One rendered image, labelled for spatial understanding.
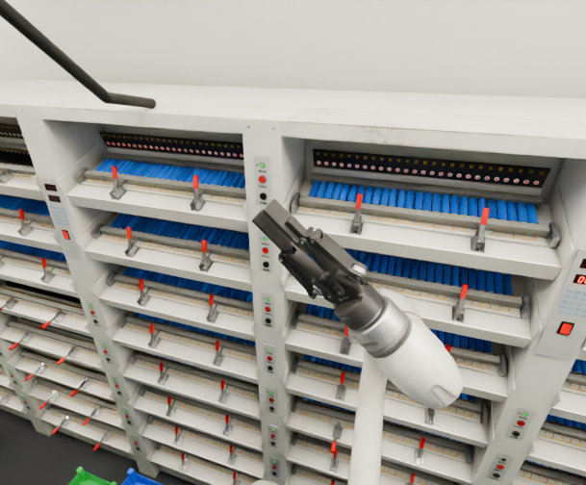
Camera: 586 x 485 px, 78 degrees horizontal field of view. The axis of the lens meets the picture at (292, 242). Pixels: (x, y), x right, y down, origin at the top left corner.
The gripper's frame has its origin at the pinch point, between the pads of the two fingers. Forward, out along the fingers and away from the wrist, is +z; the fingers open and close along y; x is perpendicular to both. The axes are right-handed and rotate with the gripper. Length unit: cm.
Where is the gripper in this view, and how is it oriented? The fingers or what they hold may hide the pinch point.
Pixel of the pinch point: (278, 225)
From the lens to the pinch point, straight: 55.8
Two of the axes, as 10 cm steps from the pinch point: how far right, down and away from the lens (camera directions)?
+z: -7.0, -6.9, -1.7
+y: -5.3, 3.4, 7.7
